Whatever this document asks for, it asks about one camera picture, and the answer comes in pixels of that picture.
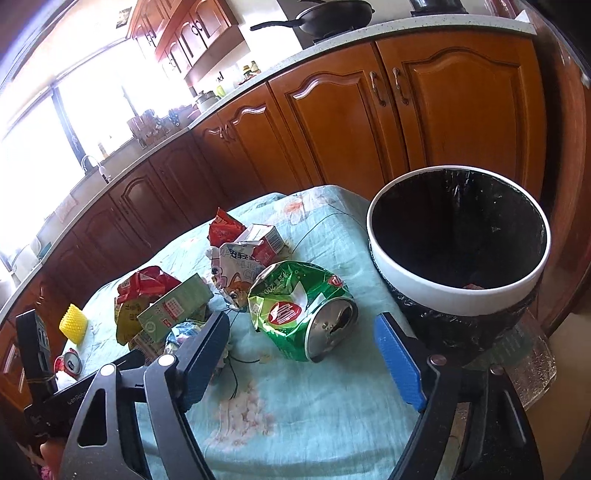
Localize yellow snack wrapper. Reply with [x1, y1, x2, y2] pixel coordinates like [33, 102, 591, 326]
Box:
[114, 297, 153, 345]

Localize crushed green can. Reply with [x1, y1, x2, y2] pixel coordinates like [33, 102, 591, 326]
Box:
[249, 260, 359, 363]

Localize white round trash bin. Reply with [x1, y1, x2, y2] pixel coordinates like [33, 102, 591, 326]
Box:
[367, 165, 551, 365]

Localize kitchen faucet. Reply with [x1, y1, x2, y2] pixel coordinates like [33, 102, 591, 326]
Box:
[81, 155, 111, 184]

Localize kitchen window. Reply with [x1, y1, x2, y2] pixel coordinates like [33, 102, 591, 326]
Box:
[1, 40, 191, 258]

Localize person's left hand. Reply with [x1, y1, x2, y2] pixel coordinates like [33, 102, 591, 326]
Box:
[40, 439, 65, 479]

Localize red crushed drink can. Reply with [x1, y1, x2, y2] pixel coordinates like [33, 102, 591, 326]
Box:
[54, 348, 82, 379]

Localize green drink carton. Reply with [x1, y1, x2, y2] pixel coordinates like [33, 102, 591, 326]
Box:
[138, 273, 213, 342]

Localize teal floral tablecloth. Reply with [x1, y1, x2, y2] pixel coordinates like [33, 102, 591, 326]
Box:
[59, 184, 463, 480]

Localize yellow foam fruit net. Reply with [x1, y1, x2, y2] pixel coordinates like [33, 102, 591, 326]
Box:
[59, 304, 88, 345]

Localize red snack wrapper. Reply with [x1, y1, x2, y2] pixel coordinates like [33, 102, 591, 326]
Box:
[116, 266, 181, 305]

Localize red white milk carton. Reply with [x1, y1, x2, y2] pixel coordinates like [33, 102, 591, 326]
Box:
[235, 224, 286, 267]

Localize wooden lower cabinets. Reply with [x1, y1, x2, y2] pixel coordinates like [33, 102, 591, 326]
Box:
[1, 18, 546, 409]

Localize wooden cabinets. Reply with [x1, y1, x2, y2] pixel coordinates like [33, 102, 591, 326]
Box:
[128, 0, 245, 87]
[1, 18, 546, 409]

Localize knife block with utensils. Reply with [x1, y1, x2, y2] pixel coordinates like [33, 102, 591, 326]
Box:
[127, 110, 180, 149]

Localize condiment bottles group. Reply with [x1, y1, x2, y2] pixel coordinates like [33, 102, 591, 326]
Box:
[214, 61, 260, 98]

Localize wooden upper cabinets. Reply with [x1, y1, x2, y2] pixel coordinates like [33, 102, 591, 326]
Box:
[128, 0, 245, 87]

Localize black wok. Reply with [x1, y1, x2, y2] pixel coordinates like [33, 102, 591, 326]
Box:
[249, 1, 375, 39]

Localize black stock pot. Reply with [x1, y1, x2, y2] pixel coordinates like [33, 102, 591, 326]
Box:
[410, 0, 467, 17]

